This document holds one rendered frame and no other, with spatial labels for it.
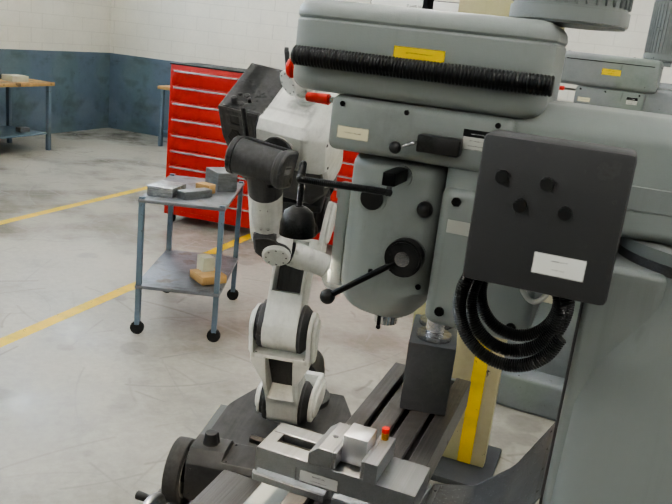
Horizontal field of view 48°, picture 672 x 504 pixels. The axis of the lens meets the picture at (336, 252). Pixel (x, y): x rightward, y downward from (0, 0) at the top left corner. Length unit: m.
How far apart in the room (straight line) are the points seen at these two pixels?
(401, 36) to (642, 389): 0.70
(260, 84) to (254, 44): 9.63
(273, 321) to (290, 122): 0.59
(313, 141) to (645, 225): 0.90
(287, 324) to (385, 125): 0.95
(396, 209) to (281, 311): 0.86
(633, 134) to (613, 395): 0.42
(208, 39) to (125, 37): 1.50
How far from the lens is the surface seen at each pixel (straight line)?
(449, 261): 1.36
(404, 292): 1.42
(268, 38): 11.59
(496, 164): 1.06
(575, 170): 1.05
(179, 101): 7.03
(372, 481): 1.55
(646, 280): 1.29
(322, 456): 1.57
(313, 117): 1.94
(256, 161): 1.84
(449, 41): 1.32
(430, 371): 1.95
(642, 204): 1.32
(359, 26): 1.36
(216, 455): 2.34
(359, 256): 1.44
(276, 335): 2.18
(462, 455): 3.61
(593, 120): 1.32
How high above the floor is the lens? 1.83
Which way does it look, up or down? 16 degrees down
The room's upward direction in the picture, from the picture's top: 6 degrees clockwise
